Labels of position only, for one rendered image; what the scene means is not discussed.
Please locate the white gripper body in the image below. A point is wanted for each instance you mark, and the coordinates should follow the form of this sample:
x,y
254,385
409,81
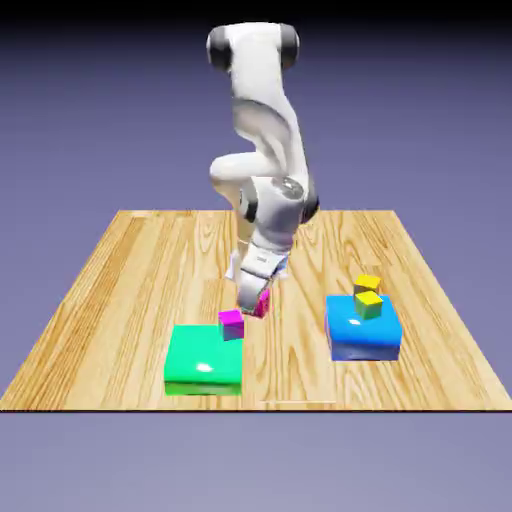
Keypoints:
x,y
251,286

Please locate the small magenta cube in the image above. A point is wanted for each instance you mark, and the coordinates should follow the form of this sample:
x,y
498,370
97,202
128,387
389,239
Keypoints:
x,y
232,324
263,305

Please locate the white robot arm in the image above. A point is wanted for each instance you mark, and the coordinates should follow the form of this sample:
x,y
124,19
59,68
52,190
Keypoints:
x,y
264,120

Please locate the small yellow cube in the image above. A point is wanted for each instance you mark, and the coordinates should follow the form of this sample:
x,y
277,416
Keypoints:
x,y
367,282
368,304

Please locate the large green box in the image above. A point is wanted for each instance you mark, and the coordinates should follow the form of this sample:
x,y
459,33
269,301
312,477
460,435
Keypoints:
x,y
202,358

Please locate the large blue box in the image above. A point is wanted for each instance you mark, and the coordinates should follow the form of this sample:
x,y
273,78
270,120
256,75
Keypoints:
x,y
362,336

